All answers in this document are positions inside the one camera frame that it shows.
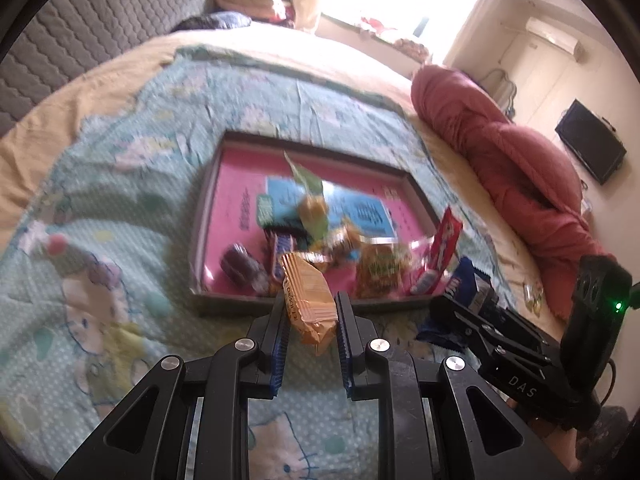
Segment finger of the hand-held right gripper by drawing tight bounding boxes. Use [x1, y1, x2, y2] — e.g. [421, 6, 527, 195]
[481, 291, 562, 357]
[430, 295, 544, 367]

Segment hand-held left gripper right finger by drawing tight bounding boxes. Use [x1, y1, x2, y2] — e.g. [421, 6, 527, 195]
[334, 291, 574, 480]

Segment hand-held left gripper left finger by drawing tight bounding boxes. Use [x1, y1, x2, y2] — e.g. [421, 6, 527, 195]
[52, 292, 293, 480]

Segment dark blue biscuit packet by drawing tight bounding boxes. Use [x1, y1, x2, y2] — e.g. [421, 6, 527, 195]
[417, 256, 494, 352]

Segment orange snack packet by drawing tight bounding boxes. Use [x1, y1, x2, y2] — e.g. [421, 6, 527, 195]
[280, 252, 339, 357]

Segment dark shallow cardboard box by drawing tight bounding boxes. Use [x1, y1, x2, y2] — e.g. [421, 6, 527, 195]
[189, 130, 444, 317]

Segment red snack packet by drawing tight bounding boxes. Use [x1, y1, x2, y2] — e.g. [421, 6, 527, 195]
[410, 206, 464, 297]

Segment small clear candy packet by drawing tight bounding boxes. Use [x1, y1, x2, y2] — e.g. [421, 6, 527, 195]
[400, 235, 437, 273]

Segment large clear pastry packet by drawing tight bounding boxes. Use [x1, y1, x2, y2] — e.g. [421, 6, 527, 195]
[355, 239, 417, 302]

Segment purple candy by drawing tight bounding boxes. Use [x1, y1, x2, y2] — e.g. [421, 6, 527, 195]
[222, 242, 272, 293]

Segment brown chocolate bar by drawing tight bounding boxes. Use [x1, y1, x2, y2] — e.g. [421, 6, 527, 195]
[262, 227, 302, 294]

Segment green yellow cake packet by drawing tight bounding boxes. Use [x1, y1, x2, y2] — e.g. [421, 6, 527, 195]
[283, 151, 332, 242]

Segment person's right hand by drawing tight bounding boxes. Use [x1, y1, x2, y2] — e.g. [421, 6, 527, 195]
[505, 397, 581, 472]

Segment small clear packet yellow sweets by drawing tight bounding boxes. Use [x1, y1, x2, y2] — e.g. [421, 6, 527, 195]
[522, 280, 547, 314]

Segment dark patterned clothing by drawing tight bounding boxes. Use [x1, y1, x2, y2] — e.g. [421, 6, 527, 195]
[575, 402, 634, 480]

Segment pink quilt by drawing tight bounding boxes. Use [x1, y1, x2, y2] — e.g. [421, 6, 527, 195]
[411, 64, 619, 322]

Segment black television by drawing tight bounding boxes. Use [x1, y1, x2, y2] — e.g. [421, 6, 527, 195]
[555, 99, 628, 187]

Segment pink book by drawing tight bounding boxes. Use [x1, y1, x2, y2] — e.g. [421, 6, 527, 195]
[200, 142, 436, 301]

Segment cartoon cat printed blanket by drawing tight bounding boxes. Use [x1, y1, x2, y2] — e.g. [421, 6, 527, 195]
[0, 45, 516, 480]

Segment white air conditioner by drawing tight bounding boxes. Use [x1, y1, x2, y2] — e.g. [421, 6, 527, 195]
[525, 16, 587, 64]

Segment clothes on windowsill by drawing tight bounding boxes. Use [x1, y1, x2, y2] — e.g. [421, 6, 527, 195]
[357, 15, 432, 62]

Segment dark blue cloth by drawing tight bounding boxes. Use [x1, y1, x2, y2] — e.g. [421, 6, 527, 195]
[172, 10, 253, 33]

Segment grey quilted headboard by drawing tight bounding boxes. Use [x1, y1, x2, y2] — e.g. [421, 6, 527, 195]
[0, 0, 227, 137]

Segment black cable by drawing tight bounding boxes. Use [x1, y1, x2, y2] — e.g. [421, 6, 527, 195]
[602, 357, 619, 409]

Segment white wire rack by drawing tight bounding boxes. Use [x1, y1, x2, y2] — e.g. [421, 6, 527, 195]
[477, 66, 519, 119]

